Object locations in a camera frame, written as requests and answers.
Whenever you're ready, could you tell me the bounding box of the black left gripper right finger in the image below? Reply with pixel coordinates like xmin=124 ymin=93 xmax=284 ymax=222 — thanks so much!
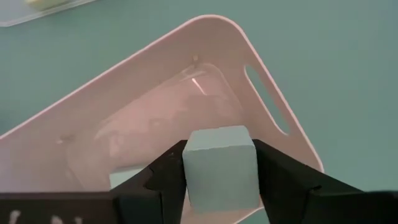
xmin=252 ymin=138 xmax=398 ymax=224

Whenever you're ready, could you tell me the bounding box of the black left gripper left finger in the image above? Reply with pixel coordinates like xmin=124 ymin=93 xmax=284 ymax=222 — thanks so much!
xmin=0 ymin=139 xmax=188 ymax=224

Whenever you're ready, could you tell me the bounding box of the teal rectangular block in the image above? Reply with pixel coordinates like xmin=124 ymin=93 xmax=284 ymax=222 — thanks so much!
xmin=109 ymin=166 xmax=147 ymax=190

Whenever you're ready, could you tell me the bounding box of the small teal cube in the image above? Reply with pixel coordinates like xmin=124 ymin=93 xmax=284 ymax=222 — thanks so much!
xmin=182 ymin=125 xmax=261 ymax=213

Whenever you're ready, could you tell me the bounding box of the pale grey plastic bin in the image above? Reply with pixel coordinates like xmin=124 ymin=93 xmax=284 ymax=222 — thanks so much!
xmin=0 ymin=14 xmax=325 ymax=224

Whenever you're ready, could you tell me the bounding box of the green table mat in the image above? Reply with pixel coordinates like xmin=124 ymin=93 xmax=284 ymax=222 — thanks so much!
xmin=0 ymin=0 xmax=398 ymax=224

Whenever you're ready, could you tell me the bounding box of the clear plastic bin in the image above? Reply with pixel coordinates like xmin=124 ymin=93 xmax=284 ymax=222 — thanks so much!
xmin=0 ymin=0 xmax=97 ymax=27

